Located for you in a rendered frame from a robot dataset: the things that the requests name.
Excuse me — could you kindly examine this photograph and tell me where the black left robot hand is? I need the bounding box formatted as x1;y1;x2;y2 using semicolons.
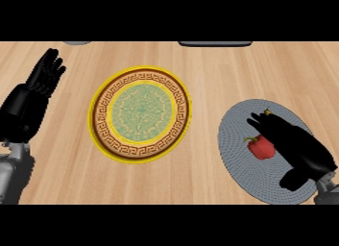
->
0;48;67;144

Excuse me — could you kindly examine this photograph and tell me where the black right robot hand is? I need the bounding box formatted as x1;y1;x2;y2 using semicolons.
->
244;111;339;192

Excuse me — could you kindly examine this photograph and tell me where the red bell pepper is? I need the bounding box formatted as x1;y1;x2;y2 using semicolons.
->
243;134;277;161

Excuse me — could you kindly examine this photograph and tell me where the grey round placemat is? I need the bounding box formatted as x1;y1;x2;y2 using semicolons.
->
216;98;319;206

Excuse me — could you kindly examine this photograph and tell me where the yellow patterned plate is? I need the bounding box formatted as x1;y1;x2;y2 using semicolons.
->
86;65;193;164

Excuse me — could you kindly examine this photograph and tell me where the grey rounded object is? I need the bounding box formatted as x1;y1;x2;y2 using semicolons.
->
60;40;94;46

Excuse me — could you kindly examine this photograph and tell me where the dark grey flat object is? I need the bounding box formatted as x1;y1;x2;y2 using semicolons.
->
176;40;253;48

